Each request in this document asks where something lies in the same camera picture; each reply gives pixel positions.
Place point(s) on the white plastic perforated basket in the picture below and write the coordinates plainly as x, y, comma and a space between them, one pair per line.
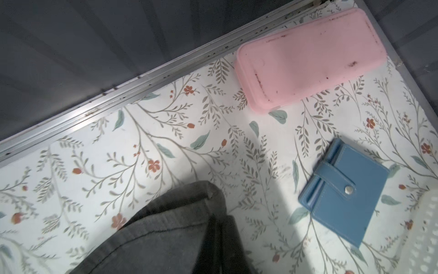
419, 255

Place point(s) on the blue snap wallet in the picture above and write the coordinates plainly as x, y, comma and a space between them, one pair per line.
344, 190

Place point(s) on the dark grey long pants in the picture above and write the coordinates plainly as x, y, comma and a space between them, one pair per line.
185, 231

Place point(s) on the pink pencil case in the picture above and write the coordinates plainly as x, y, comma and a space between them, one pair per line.
282, 68

